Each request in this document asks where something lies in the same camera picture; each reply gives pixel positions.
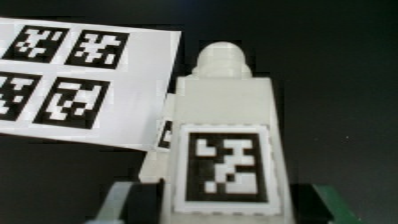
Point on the paper sheet with four tags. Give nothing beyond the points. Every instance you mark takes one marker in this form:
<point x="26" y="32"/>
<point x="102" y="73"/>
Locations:
<point x="84" y="79"/>

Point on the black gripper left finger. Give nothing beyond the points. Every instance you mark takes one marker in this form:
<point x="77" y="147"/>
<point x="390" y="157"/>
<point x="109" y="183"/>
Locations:
<point x="132" y="204"/>

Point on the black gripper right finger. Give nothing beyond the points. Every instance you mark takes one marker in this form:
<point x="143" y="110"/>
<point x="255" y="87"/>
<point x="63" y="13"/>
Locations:
<point x="321" y="206"/>

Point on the white table leg with tag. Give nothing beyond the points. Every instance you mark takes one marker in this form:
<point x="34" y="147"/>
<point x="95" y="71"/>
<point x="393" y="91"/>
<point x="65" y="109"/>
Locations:
<point x="217" y="161"/>

